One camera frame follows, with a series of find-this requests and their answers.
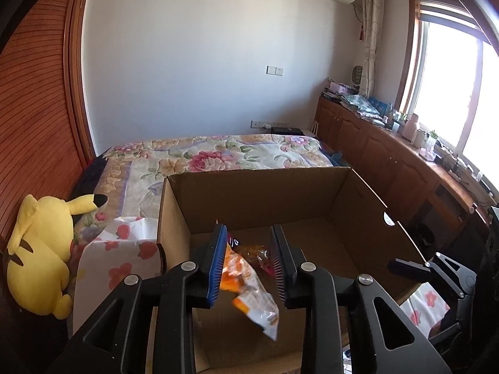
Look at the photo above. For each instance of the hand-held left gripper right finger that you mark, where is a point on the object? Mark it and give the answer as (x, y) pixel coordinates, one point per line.
(278, 265)

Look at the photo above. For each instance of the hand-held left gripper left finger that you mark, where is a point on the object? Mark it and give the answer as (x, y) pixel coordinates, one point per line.
(218, 265)

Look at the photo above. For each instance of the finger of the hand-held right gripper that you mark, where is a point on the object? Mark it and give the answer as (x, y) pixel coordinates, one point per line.
(448, 329)
(405, 268)

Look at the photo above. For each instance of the orange and white snack packet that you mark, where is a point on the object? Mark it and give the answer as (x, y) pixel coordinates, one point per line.
(249, 292)

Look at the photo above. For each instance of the large cardboard box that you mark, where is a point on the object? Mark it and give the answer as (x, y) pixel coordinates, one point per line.
(312, 210)

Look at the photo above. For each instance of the white strawberry print cloth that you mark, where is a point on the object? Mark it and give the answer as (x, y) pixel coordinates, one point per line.
(113, 265)

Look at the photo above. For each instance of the floral bedspread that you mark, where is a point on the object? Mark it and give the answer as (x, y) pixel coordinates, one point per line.
(218, 154)

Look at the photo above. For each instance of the white power strip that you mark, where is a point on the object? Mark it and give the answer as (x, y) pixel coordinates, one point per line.
(464, 171)

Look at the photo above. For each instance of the blue plastic bag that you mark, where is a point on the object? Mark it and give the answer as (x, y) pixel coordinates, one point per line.
(338, 159)

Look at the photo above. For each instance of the clear plastic bag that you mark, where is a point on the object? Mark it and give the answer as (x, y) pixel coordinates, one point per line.
(430, 148)

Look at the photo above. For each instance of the long wooden cabinet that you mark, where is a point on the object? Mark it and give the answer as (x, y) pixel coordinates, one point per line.
(374, 148)

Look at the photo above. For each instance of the white cup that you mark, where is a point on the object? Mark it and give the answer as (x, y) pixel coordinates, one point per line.
(420, 138)

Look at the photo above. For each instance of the flat black box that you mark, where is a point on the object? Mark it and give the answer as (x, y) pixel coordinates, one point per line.
(286, 131)

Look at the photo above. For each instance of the pink bottle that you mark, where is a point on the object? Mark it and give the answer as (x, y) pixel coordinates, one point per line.
(410, 126)

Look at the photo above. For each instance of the blue patterned cloth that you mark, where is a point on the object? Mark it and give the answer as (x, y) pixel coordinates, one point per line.
(362, 105)

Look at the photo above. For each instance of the yellow plush toy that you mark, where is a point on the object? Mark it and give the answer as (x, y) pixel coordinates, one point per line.
(39, 257)

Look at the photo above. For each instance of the stack of boxes and books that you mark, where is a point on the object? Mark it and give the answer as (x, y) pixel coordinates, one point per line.
(337, 89)

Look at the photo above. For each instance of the wooden framed window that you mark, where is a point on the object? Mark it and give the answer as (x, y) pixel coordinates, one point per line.
(448, 78)

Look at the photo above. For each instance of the white round appliance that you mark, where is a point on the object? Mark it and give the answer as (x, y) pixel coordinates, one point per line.
(356, 76)

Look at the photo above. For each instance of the pale patterned curtain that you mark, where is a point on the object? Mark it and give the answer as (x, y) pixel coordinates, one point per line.
(370, 39)

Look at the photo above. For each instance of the red tassel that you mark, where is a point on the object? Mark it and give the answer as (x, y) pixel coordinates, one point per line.
(362, 33)

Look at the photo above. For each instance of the wooden slatted wardrobe door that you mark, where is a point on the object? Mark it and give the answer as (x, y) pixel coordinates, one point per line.
(35, 105)

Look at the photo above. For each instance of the white wall socket strip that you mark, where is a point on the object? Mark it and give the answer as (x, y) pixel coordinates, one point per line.
(260, 124)

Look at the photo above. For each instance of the white wall switch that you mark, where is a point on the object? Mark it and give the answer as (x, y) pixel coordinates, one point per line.
(275, 70)

